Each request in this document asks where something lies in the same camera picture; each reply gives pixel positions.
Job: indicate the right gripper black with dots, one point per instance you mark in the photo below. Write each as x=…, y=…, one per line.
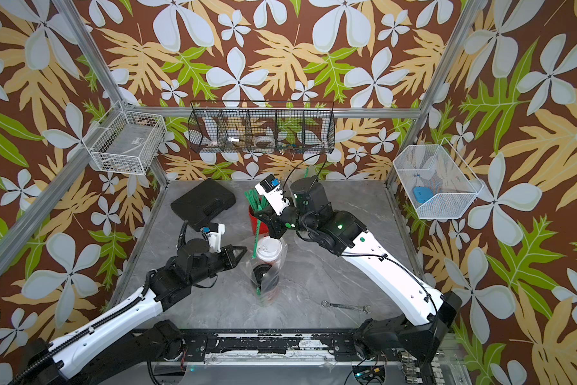
x=274, y=221

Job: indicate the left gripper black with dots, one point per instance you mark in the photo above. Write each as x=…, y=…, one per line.
x=230, y=258

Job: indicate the red cup white lid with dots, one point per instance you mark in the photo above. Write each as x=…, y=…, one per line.
x=269, y=250

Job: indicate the clear plastic bag back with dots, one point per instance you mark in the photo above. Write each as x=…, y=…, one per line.
x=268, y=297

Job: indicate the red cup black lid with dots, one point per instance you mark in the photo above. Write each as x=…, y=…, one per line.
x=260, y=275

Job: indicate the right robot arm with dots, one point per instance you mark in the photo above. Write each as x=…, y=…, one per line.
x=427, y=314

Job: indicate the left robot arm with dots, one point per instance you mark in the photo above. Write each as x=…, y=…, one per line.
x=106, y=345

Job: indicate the red plastic straw cup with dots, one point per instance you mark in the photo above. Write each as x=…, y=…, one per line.
x=263, y=227

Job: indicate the green wrapped straws bundle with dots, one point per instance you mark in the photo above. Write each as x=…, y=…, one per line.
x=256, y=201

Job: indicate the black plastic tool case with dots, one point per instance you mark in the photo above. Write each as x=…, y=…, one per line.
x=203, y=203

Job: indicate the metal wrench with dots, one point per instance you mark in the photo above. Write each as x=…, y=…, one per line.
x=327, y=304

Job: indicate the blue object in basket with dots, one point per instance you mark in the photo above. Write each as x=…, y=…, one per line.
x=422, y=194

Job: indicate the white mesh basket right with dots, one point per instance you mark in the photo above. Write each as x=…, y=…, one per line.
x=441, y=168

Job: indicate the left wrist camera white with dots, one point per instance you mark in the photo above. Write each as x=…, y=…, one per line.
x=213, y=234

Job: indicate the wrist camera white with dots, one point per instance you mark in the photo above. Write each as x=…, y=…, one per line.
x=271, y=189
x=213, y=234

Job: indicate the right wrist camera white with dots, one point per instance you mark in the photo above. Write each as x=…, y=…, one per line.
x=271, y=189

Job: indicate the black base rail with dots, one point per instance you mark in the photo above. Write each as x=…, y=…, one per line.
x=260, y=345

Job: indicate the black wire basket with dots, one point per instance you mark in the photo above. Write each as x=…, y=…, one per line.
x=267, y=127

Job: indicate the white wire basket left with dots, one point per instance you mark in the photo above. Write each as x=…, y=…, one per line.
x=125, y=140

